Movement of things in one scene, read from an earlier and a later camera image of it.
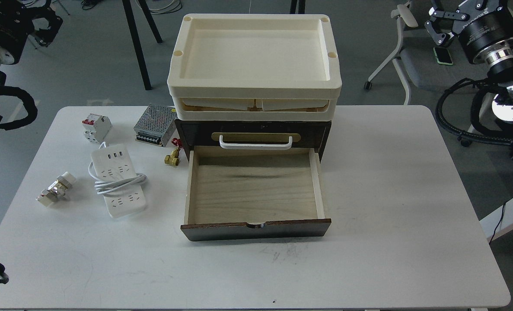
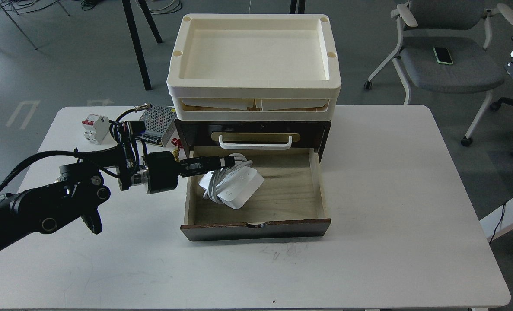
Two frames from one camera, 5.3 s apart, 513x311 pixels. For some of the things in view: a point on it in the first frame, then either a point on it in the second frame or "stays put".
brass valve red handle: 173,158 stays put
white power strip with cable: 113,169 → 233,185
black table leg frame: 158,39 stays put
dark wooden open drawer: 240,194 stays put
